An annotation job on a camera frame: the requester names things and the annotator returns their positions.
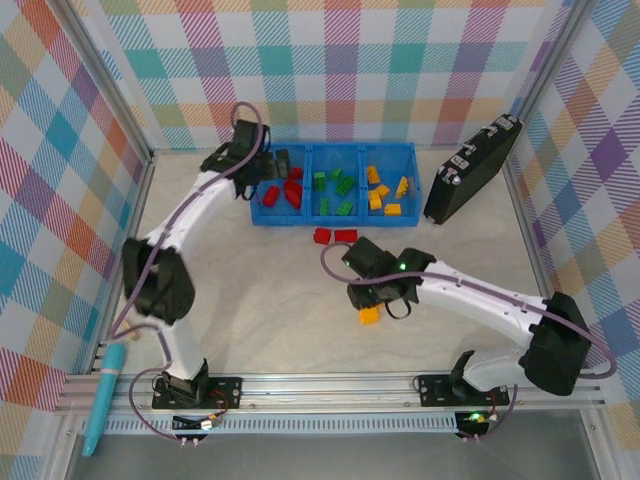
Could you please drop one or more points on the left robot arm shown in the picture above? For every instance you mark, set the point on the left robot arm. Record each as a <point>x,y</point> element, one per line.
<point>160,280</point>

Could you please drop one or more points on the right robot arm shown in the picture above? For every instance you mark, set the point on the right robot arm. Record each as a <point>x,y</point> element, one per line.
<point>480,302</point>

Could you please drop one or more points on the blue plastic bin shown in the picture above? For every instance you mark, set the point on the blue plastic bin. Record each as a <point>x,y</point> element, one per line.
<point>390,165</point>
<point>272,213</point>
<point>340,221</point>

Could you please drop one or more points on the black hard case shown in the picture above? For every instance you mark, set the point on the black hard case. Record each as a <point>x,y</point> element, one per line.
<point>475,170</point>

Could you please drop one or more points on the small connector board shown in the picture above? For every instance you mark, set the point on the small connector board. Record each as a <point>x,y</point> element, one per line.
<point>207,424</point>
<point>475,417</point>

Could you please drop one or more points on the small wooden piece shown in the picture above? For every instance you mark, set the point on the small wooden piece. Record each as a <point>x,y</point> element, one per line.
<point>131,334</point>

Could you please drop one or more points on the teal marker pen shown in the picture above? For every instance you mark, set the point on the teal marker pen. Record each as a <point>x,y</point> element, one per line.
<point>107,380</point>

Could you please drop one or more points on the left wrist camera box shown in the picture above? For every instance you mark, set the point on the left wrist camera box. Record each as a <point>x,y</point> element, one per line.
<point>250,135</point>

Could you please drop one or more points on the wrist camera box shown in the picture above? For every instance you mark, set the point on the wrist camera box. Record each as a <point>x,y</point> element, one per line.
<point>370,257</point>
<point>250,135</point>

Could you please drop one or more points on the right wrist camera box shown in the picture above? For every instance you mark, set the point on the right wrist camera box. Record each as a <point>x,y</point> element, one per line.
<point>370,257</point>

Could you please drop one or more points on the aluminium mounting rail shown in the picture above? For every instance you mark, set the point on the aluminium mounting rail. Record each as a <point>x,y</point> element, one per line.
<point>325,392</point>

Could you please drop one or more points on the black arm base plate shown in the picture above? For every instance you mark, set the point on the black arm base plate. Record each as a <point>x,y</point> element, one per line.
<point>432,392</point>
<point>227,392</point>

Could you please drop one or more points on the aluminium side rail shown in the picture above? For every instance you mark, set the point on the aluminium side rail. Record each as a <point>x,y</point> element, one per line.
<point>132,215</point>
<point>535,250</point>

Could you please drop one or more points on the aluminium frame post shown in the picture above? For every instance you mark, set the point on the aluminium frame post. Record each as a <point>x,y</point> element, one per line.
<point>112,85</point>
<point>554,50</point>

